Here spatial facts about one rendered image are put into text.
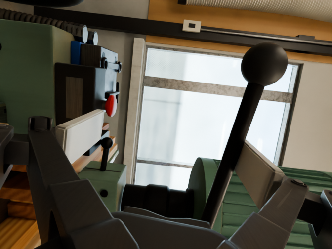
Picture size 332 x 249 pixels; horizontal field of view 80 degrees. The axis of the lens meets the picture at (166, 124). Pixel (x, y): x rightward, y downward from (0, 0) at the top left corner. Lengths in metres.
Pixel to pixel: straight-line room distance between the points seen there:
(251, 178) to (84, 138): 0.13
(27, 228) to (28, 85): 0.18
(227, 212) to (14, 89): 0.32
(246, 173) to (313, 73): 1.91
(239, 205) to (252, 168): 0.16
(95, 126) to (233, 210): 0.22
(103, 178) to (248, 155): 0.24
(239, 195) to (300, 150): 1.78
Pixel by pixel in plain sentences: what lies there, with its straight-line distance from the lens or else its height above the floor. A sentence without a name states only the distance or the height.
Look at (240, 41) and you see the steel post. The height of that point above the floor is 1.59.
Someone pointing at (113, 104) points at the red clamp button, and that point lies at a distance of 0.28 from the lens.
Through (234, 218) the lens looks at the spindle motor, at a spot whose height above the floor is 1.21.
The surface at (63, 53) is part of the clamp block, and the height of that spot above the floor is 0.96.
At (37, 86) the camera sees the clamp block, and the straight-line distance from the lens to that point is 0.29.
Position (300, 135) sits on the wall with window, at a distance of 2.05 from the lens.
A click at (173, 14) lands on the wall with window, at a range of 1.79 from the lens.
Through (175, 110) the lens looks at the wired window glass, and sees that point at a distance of 1.77.
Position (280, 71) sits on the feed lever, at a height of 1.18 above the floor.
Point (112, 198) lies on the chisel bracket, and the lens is 0.35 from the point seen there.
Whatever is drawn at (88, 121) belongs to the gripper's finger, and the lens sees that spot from 0.16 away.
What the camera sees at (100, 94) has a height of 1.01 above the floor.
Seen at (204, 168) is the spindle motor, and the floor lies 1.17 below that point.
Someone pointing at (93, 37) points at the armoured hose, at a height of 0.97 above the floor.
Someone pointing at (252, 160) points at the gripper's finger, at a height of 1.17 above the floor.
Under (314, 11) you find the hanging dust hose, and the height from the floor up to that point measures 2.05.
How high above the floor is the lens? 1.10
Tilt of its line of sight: level
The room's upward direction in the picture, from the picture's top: 97 degrees clockwise
